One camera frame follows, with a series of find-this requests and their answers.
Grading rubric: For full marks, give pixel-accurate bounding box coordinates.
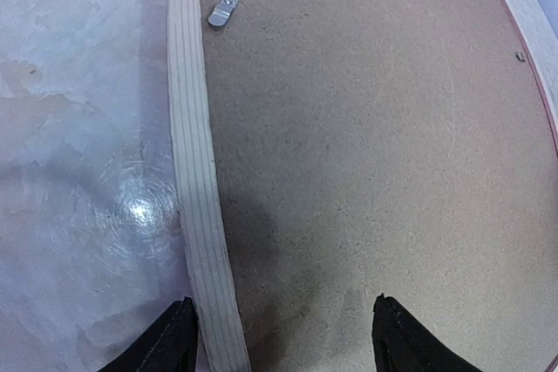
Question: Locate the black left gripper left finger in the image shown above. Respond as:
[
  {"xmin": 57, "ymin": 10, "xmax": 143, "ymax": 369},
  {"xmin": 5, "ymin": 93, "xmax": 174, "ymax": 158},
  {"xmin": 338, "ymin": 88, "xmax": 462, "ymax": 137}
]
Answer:
[{"xmin": 99, "ymin": 297, "xmax": 199, "ymax": 372}]

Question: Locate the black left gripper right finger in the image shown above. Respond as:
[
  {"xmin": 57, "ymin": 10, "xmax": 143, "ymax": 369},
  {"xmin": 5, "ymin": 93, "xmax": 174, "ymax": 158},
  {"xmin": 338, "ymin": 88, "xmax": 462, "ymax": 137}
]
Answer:
[{"xmin": 371, "ymin": 294, "xmax": 480, "ymax": 372}]

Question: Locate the pink wooden picture frame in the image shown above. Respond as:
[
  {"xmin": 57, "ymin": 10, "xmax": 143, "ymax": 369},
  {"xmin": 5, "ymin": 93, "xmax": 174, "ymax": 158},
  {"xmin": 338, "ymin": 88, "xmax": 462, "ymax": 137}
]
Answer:
[{"xmin": 167, "ymin": 0, "xmax": 558, "ymax": 372}]

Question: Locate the brown backing board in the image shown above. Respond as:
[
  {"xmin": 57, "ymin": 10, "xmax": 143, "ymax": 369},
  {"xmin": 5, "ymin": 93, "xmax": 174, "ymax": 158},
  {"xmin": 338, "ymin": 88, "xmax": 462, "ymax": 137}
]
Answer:
[{"xmin": 196, "ymin": 0, "xmax": 558, "ymax": 372}]

